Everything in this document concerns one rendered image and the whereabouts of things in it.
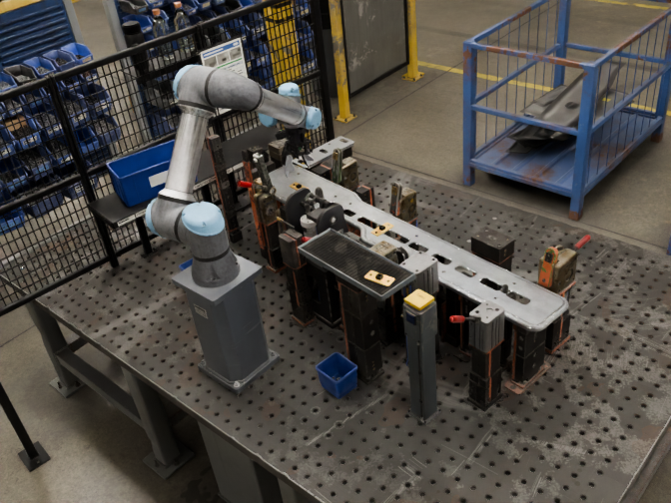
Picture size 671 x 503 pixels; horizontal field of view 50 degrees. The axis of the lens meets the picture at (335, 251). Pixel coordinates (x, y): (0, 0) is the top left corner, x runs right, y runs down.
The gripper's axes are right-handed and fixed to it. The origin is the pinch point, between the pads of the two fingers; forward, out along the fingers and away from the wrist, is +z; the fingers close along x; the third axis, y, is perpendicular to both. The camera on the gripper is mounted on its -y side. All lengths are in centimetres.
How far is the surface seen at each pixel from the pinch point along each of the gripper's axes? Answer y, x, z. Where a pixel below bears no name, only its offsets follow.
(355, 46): -198, 213, 59
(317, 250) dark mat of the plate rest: 56, -37, -9
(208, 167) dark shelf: -39.6, -16.3, 5.7
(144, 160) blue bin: -51, -38, -3
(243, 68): -55, 19, -22
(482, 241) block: 80, 13, 4
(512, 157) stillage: -37, 195, 92
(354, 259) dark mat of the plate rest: 69, -33, -9
